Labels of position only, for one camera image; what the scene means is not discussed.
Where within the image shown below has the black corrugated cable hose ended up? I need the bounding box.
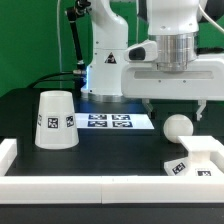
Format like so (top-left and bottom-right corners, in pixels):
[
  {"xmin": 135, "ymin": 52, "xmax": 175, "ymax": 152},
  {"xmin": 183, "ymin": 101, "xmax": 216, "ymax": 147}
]
[{"xmin": 64, "ymin": 0, "xmax": 93, "ymax": 78}]

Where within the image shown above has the grey thin cable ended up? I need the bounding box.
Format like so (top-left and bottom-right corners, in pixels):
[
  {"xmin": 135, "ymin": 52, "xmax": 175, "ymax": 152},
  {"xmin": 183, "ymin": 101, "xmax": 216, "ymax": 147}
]
[{"xmin": 56, "ymin": 0, "xmax": 64, "ymax": 80}]

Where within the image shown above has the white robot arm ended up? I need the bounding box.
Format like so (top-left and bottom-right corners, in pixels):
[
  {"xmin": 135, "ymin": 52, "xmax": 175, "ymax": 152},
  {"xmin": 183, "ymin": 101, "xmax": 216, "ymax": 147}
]
[{"xmin": 82, "ymin": 0, "xmax": 224, "ymax": 115}]

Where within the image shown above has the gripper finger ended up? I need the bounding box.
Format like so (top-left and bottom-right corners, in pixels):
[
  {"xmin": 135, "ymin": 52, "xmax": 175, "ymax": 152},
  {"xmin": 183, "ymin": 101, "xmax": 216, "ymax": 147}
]
[
  {"xmin": 142, "ymin": 99, "xmax": 155, "ymax": 118},
  {"xmin": 196, "ymin": 100, "xmax": 207, "ymax": 121}
]

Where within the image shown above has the white camera module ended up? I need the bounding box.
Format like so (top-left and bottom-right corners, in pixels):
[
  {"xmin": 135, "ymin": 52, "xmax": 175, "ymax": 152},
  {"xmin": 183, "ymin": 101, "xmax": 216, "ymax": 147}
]
[{"xmin": 124, "ymin": 40, "xmax": 158, "ymax": 62}]

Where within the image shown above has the white front border wall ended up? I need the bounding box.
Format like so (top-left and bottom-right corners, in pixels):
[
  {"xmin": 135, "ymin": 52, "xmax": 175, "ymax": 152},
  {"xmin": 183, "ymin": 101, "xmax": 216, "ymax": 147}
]
[{"xmin": 0, "ymin": 176, "xmax": 224, "ymax": 204}]

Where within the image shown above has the white lamp shade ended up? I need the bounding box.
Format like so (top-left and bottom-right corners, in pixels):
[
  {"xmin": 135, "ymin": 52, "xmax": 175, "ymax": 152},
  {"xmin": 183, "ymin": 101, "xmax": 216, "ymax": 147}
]
[{"xmin": 35, "ymin": 91, "xmax": 79, "ymax": 150}]

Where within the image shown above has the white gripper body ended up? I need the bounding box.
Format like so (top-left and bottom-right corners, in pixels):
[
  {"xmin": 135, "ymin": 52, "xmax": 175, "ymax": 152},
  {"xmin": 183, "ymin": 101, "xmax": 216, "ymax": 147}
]
[{"xmin": 121, "ymin": 54, "xmax": 224, "ymax": 101}]

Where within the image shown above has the white lamp bulb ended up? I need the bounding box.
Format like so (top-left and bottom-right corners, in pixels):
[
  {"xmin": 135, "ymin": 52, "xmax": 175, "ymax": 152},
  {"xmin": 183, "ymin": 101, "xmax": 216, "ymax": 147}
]
[{"xmin": 163, "ymin": 114, "xmax": 194, "ymax": 143}]

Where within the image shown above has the white left border wall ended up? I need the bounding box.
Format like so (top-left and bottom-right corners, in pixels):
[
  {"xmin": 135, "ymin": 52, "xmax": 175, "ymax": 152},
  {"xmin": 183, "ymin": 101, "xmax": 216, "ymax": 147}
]
[{"xmin": 0, "ymin": 139, "xmax": 17, "ymax": 177}]

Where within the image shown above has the white lamp base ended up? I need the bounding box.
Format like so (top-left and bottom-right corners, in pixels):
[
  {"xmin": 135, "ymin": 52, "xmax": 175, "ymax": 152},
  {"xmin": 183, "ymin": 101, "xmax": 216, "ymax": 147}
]
[{"xmin": 163, "ymin": 134, "xmax": 224, "ymax": 178}]

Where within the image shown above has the black floor cable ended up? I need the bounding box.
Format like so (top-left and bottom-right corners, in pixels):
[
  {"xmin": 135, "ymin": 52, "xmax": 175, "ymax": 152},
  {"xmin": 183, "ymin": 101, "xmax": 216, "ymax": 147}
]
[{"xmin": 26, "ymin": 70, "xmax": 84, "ymax": 89}]

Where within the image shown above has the white marker sheet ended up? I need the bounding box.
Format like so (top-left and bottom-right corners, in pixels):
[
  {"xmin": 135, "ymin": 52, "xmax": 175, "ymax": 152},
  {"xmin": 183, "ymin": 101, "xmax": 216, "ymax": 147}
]
[{"xmin": 76, "ymin": 113, "xmax": 154, "ymax": 130}]

